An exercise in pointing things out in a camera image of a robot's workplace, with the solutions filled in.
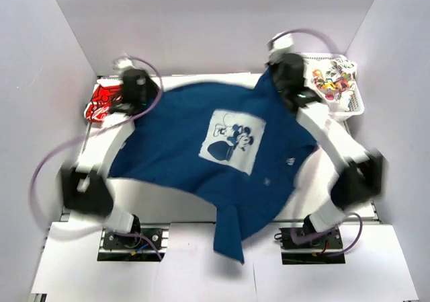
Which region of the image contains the white printed t-shirt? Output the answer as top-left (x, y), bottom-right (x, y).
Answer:
top-left (304, 57), bottom-right (357, 106)

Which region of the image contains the blue t-shirt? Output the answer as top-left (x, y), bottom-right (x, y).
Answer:
top-left (108, 72), bottom-right (316, 262)

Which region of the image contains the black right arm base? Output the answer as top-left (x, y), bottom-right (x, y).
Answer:
top-left (273, 227), bottom-right (345, 265)

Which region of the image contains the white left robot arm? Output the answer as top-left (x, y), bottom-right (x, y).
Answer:
top-left (59, 67), bottom-right (163, 236)

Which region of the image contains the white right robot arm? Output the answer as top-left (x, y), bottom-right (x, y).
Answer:
top-left (267, 52), bottom-right (386, 244)

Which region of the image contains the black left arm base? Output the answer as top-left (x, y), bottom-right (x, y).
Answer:
top-left (97, 224), bottom-right (169, 262)

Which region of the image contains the red and white folded t-shirt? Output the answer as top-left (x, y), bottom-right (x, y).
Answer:
top-left (83, 78), bottom-right (122, 123)

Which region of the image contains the white plastic basket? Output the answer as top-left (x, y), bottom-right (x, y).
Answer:
top-left (301, 52), bottom-right (364, 121)

